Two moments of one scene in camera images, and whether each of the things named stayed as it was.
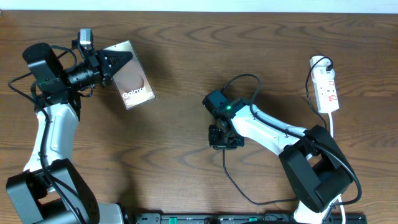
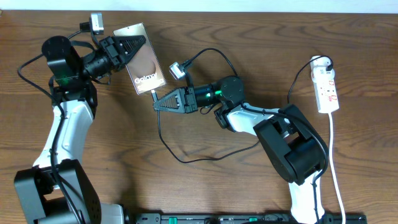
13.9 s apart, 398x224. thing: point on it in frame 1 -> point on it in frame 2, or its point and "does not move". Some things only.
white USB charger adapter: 319,71 does not move
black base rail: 328,218 does not move
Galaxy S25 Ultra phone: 130,81 -> 143,66
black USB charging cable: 313,109 -> 329,67
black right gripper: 215,144 -> 186,99
